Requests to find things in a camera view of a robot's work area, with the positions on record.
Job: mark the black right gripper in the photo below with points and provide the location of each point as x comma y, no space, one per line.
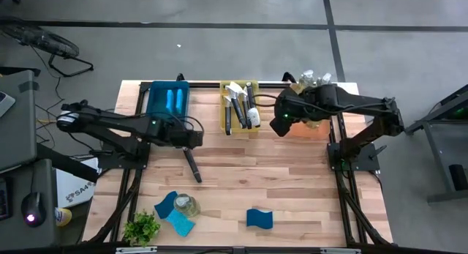
281,127

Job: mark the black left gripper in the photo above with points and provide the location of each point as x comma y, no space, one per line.
186,137

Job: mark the blue two-tone sponge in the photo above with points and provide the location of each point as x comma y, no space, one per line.
259,219
179,100
170,100
164,206
181,224

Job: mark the blue plastic bin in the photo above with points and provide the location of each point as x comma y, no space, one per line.
157,104

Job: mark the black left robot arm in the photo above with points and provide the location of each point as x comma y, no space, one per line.
109,122

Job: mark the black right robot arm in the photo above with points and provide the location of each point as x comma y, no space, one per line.
365,104

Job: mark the orange plastic bin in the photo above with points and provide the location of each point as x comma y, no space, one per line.
311,131

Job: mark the yellow plastic bin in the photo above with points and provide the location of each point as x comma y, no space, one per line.
239,130

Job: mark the small green potted plant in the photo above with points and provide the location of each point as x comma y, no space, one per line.
142,228

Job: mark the white cardboard box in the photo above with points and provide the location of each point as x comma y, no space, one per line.
73,184

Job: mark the yellow round container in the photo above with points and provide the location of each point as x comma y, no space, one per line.
65,217

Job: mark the grey side table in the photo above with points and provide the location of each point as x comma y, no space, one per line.
442,151

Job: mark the grey desk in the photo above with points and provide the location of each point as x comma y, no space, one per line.
22,137

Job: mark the black computer mouse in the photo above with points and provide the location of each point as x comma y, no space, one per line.
34,206

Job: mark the black floor fan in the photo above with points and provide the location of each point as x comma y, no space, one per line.
40,40

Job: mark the grey flat device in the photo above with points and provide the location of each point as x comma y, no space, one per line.
5,104

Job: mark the silver bracket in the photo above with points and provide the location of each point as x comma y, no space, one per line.
137,250
340,251

